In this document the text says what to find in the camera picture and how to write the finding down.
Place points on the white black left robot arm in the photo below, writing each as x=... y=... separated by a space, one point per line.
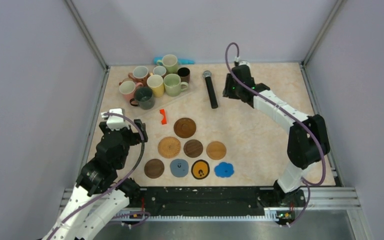
x=97 y=196

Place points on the sage green mug back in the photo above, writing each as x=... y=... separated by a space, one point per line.
x=169 y=62

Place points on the yellow mug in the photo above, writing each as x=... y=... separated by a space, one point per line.
x=156 y=83

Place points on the tan wooden round coaster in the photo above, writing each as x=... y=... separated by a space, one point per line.
x=216 y=150

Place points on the pink mug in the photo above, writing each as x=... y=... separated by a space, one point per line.
x=128 y=88

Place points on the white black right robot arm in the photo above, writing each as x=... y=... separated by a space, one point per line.
x=308 y=141

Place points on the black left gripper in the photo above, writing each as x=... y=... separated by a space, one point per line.
x=137 y=138

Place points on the orange black smiley coaster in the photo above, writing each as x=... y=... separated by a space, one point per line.
x=200 y=169

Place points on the blue cloud shaped coaster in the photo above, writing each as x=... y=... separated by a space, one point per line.
x=224 y=170

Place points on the small grey blue mug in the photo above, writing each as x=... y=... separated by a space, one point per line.
x=160 y=71

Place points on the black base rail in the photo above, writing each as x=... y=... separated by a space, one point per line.
x=215 y=201

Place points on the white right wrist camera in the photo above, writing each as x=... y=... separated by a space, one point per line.
x=241 y=63

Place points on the orange plastic piece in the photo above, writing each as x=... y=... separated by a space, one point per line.
x=164 y=116

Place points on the dark brown mug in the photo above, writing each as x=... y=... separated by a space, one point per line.
x=185 y=74

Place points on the dark green mug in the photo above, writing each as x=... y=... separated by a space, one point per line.
x=143 y=98

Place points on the grey smiley silicone coaster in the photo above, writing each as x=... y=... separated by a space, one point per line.
x=179 y=168

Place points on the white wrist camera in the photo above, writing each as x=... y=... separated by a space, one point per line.
x=114 y=122
x=241 y=63

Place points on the brown mug white interior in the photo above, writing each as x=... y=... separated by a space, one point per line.
x=140 y=75

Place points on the walnut grooved round coaster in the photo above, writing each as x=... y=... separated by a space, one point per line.
x=154 y=168

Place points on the light green mug front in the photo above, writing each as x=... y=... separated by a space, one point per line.
x=173 y=85

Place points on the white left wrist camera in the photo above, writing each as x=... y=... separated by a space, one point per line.
x=114 y=122

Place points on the dark walnut round coaster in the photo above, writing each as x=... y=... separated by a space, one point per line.
x=193 y=148

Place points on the light blue plastic object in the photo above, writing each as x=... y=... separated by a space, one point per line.
x=181 y=61

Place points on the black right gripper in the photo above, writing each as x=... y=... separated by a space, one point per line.
x=227 y=92

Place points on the dark wooden round coaster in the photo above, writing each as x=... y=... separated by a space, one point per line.
x=185 y=127

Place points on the black handheld microphone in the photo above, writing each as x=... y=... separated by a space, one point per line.
x=207 y=76

